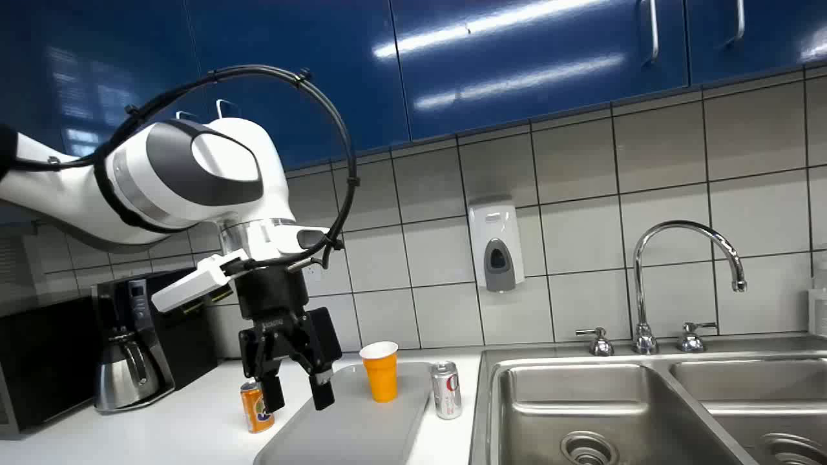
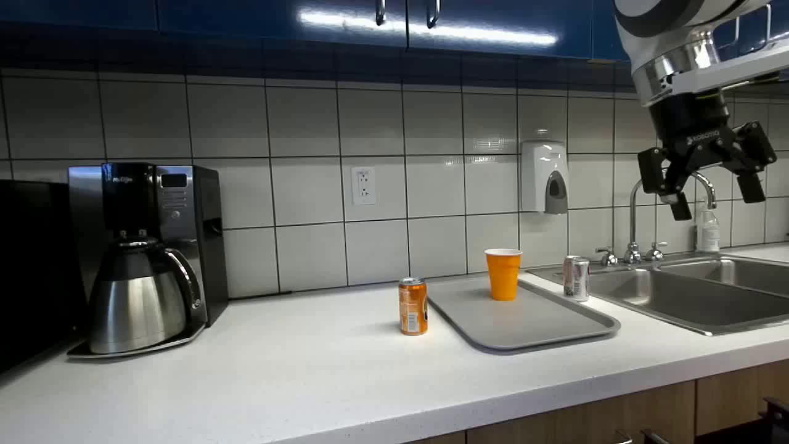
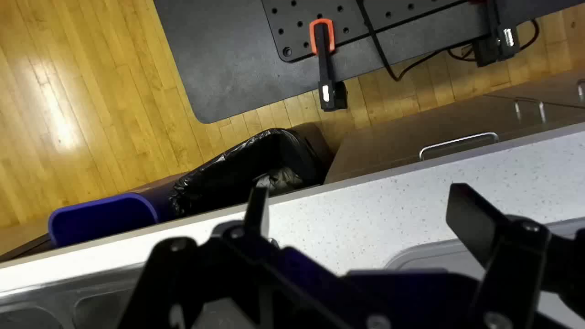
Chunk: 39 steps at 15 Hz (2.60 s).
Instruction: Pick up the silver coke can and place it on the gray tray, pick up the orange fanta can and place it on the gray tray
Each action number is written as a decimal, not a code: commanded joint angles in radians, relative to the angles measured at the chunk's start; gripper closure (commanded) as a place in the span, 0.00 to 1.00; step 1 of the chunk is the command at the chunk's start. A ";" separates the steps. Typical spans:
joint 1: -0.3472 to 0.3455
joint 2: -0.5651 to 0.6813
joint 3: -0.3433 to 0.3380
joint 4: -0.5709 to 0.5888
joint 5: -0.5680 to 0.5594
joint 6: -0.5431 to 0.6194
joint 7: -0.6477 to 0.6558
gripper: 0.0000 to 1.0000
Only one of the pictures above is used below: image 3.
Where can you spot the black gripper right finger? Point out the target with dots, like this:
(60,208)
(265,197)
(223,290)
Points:
(511,266)

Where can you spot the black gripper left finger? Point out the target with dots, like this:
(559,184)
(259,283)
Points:
(182,285)

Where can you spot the blue trash bin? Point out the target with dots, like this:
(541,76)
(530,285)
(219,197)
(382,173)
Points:
(102,215)

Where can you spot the black trash bag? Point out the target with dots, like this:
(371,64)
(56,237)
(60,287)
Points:
(243,166)

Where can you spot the silver drawer pull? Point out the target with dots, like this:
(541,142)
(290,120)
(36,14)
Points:
(457,142)

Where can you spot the wooden base cabinet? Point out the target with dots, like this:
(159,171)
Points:
(389,133)

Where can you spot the dark gray floor mat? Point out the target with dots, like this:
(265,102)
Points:
(230,60)

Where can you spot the orange black bar clamp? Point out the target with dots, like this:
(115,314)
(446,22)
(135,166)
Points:
(325,65)

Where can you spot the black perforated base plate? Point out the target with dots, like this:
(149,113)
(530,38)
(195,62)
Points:
(347,38)

